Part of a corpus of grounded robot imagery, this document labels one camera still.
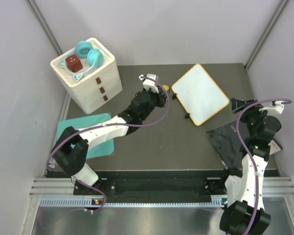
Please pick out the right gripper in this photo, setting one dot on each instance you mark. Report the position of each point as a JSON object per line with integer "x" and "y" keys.
{"x": 237, "y": 105}

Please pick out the aluminium frame rail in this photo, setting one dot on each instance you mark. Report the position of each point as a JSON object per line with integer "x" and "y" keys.
{"x": 52, "y": 187}

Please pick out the teal cutting board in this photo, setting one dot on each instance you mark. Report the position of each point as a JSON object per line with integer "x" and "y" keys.
{"x": 104, "y": 149}

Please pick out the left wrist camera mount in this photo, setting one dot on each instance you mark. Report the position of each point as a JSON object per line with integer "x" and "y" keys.
{"x": 149, "y": 82}

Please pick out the grey slotted cable duct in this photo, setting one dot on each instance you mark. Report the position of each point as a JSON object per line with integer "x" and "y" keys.
{"x": 93, "y": 203}

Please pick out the black flat box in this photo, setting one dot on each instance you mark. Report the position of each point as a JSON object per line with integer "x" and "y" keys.
{"x": 235, "y": 153}

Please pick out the yellow bone-shaped eraser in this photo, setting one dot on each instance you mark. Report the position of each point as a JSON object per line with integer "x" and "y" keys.
{"x": 166, "y": 87}

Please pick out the brown cube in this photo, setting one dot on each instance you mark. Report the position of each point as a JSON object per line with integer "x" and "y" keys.
{"x": 74, "y": 63}

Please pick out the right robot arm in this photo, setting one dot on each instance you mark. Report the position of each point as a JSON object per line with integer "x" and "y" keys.
{"x": 244, "y": 213}

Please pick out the yellow-framed whiteboard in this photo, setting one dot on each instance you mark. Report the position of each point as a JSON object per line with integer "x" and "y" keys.
{"x": 199, "y": 94}

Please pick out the teal cat-ear headphones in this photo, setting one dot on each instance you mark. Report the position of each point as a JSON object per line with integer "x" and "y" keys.
{"x": 90, "y": 57}

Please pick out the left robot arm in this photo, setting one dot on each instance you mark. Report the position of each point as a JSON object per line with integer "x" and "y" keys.
{"x": 73, "y": 144}

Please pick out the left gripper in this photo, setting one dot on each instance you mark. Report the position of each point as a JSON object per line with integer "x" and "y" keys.
{"x": 160, "y": 96}

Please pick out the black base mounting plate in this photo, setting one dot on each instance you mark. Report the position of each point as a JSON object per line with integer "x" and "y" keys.
{"x": 113, "y": 187}

